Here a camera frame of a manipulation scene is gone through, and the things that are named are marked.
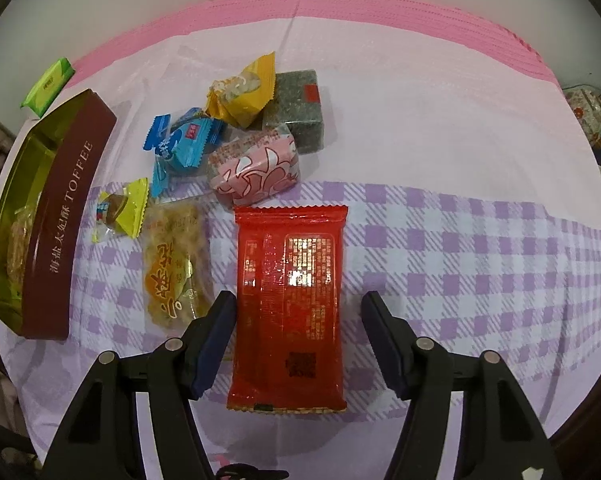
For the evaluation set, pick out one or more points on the golden snack packet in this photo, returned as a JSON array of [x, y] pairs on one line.
[[19, 245]]

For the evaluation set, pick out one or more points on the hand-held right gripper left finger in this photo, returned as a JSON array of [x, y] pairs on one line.
[[214, 342]]

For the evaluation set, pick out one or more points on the blue pillow candy packet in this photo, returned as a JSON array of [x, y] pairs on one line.
[[195, 140]]

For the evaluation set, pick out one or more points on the blue twist-wrapped candy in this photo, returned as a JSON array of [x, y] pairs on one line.
[[160, 172]]

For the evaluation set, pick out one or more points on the clear peanut brittle packet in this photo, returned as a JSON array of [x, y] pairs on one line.
[[175, 260]]

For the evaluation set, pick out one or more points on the brown toffee box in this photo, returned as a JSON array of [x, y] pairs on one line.
[[68, 210]]

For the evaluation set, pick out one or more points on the yellow pastry packet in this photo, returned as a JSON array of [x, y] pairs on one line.
[[243, 92]]

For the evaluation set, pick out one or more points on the pink floral snack packet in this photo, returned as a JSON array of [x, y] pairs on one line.
[[255, 170]]

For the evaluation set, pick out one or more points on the green tissue packet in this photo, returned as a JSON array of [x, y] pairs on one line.
[[48, 85]]

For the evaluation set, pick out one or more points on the red snack packet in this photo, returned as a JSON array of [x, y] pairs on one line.
[[288, 310]]

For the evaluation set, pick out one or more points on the yellow-green small candy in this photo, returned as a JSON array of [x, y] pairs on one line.
[[125, 207]]

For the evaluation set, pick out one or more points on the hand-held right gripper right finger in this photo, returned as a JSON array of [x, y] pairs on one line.
[[388, 347]]

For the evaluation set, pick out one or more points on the pink purple checked cloth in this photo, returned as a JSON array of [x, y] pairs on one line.
[[430, 160]]

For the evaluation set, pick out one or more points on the grey-green sesame block packet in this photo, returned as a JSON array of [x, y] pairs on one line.
[[295, 110]]

